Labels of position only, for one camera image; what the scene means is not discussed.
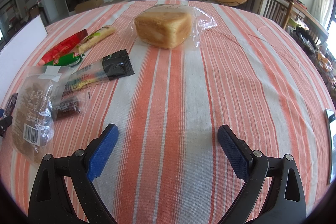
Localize brown chocolate bar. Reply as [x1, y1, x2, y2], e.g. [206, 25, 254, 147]
[3, 93, 18, 117]

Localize clear bag brown crackers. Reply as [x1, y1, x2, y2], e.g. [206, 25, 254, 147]
[11, 65, 74, 165]

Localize dark biscuit stack packet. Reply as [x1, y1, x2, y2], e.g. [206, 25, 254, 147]
[52, 96, 88, 121]

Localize green sausage snack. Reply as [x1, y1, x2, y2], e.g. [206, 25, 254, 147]
[45, 52, 84, 67]

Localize red snack packet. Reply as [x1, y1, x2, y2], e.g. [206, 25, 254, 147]
[37, 29, 88, 66]

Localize long black clear packet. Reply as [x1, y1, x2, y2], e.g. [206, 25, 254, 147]
[62, 49, 134, 97]

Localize cream green wafer packet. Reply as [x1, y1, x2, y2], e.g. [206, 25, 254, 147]
[75, 25, 116, 54]

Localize bread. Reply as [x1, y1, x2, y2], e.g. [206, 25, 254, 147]
[120, 5, 218, 50]

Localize white cardboard box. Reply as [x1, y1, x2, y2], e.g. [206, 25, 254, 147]
[0, 16, 47, 102]

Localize smartphone on table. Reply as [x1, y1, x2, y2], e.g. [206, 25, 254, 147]
[325, 109, 336, 184]

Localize striped orange white tablecloth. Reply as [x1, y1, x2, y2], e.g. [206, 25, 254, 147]
[0, 0, 336, 224]

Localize brown cardboard box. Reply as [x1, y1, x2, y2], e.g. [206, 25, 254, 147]
[75, 0, 104, 14]

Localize wooden dining table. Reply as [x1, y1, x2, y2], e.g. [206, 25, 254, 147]
[290, 1, 329, 45]

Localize dark wooden dining chair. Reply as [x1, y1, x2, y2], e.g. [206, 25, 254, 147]
[257, 0, 294, 30]

